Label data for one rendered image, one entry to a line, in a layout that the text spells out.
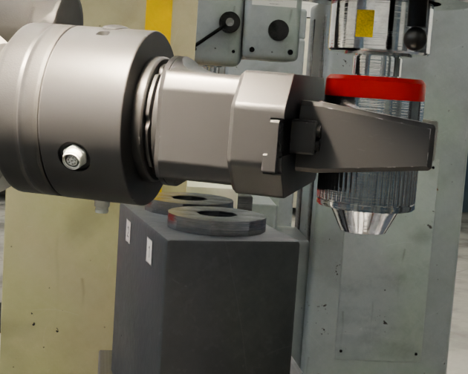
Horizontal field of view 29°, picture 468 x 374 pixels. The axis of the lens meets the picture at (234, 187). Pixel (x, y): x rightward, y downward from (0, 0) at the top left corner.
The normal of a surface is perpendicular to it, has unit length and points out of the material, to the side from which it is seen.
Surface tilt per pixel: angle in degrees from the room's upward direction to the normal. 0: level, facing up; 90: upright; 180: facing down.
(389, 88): 90
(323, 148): 90
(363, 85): 90
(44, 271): 90
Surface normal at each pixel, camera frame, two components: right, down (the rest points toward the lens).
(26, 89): -0.22, -0.18
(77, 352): 0.14, 0.12
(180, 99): -0.24, 0.10
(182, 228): -0.62, 0.05
